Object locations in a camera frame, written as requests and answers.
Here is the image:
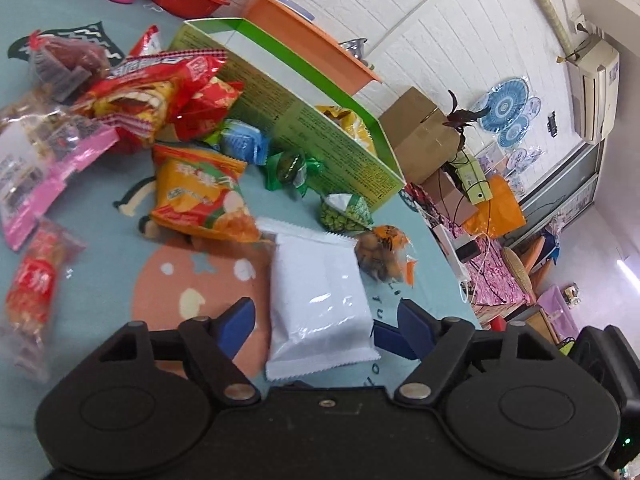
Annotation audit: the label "white plain snack bag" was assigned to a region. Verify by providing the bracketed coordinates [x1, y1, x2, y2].
[257, 217, 381, 382]

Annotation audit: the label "orange cookie bag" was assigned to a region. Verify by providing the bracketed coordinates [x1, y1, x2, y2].
[355, 226, 418, 286]

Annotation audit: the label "green pea triangle packet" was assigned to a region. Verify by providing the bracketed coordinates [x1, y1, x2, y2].
[320, 193, 373, 233]

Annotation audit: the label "orange chip bag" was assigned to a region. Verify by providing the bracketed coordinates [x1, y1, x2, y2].
[151, 144, 260, 243]

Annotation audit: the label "blue small snack packet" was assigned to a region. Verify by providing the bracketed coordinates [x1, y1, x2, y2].
[204, 119, 270, 166]

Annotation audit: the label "small red sausage packet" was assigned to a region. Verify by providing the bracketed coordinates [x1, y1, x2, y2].
[1, 219, 85, 382]

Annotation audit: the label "red striped chip bag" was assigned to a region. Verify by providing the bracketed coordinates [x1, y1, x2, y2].
[72, 49, 227, 153]

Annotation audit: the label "pink nut snack bag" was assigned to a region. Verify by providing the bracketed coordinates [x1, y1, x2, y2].
[1, 106, 118, 252]

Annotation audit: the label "red dates clear bag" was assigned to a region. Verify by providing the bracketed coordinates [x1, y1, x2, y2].
[28, 30, 111, 103]

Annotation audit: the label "red snack bag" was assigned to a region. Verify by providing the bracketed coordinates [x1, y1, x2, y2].
[166, 77, 244, 142]

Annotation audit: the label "large yellow snack bag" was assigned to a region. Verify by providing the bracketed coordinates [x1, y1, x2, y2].
[317, 106, 378, 156]

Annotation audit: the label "white power strip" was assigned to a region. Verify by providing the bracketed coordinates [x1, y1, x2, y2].
[432, 224, 471, 284]

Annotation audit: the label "green small box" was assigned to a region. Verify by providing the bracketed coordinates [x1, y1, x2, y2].
[450, 151, 492, 205]

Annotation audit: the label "brown cardboard box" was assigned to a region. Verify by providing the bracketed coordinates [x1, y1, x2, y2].
[378, 87, 460, 184]

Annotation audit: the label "dried black flower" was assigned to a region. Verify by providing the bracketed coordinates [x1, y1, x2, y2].
[442, 90, 491, 152]

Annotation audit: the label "green cardboard box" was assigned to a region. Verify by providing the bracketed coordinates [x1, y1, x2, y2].
[169, 18, 406, 210]

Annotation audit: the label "blue paper fan decorations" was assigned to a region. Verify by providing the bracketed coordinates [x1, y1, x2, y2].
[472, 77, 541, 174]

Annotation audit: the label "steel bowl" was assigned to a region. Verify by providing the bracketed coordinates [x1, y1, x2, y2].
[338, 38, 368, 65]

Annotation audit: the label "red white blue packet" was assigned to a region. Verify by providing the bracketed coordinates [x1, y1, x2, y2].
[128, 25, 163, 58]

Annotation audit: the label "orange plastic tub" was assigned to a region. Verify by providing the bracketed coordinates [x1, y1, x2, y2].
[243, 0, 382, 96]

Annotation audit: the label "blue lidded container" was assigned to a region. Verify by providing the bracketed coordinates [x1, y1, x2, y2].
[276, 0, 314, 22]

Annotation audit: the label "wall air conditioner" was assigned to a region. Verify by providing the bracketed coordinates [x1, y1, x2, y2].
[567, 35, 620, 144]

